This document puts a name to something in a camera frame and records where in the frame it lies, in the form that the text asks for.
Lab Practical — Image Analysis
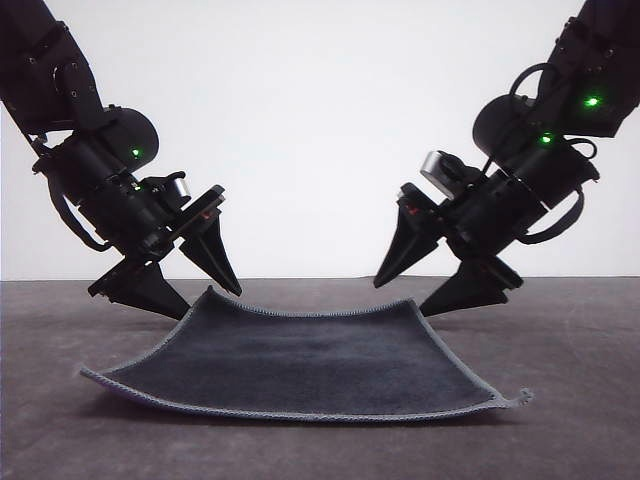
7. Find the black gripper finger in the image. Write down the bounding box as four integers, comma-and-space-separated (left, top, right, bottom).
373, 203, 445, 290
418, 258, 511, 318
178, 208, 244, 298
102, 262, 194, 322

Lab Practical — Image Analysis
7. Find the grey table cloth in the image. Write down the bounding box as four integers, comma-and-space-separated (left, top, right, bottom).
0, 275, 640, 480

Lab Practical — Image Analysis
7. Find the small silver camera box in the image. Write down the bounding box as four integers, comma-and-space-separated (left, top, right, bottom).
419, 149, 469, 197
166, 172, 194, 206

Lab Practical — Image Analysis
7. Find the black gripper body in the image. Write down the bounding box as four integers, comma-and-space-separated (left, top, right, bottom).
74, 172, 227, 300
396, 171, 545, 295

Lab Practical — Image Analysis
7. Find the purple towel with grey hem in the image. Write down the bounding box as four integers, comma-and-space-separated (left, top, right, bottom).
79, 285, 535, 426

